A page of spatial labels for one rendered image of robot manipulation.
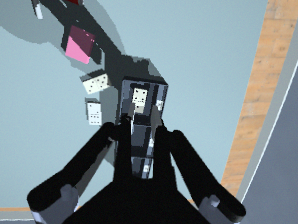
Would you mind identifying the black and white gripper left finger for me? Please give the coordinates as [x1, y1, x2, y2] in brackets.
[27, 102, 136, 224]

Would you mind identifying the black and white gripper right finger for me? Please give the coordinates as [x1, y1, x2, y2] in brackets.
[150, 105, 246, 224]

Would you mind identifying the red battery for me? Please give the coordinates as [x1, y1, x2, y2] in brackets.
[67, 0, 84, 6]

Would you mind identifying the white domino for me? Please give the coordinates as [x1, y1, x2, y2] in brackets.
[83, 73, 112, 94]
[88, 102, 102, 125]
[133, 88, 147, 113]

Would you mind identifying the dark grey rack of bins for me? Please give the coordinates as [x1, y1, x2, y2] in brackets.
[119, 76, 169, 179]

